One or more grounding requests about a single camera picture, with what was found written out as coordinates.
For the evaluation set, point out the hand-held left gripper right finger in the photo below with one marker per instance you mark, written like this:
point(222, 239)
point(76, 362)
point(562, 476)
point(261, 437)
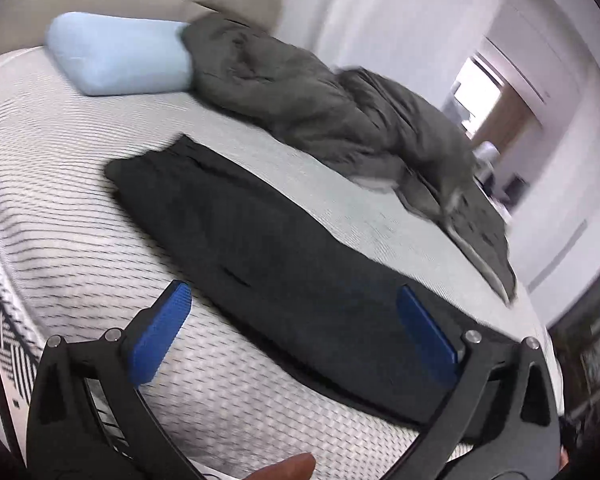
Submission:
point(427, 335)

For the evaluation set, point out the dark grey duvet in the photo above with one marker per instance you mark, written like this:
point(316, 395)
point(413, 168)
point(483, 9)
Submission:
point(305, 95)

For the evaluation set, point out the black pants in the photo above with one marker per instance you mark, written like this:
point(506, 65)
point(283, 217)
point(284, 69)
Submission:
point(280, 260)

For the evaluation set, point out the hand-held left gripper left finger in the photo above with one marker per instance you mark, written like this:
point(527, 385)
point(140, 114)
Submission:
point(162, 330)

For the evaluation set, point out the light blue pillow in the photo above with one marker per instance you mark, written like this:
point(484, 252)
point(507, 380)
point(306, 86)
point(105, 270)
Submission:
point(115, 55)

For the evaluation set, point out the white patterned bed mattress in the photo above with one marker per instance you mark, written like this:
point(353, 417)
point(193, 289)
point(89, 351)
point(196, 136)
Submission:
point(55, 185)

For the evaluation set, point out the white chair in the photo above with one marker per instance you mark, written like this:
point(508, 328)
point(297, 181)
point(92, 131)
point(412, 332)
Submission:
point(486, 152)

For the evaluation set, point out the brown curtain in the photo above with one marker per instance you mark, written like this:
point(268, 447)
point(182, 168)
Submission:
point(512, 110)

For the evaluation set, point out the black monitor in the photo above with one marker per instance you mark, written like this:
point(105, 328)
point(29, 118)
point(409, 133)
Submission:
point(515, 186)

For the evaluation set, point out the person's left hand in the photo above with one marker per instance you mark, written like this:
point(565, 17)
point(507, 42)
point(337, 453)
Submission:
point(287, 467)

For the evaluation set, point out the white wardrobe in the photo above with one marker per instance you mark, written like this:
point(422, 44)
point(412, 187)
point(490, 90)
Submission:
point(575, 200)

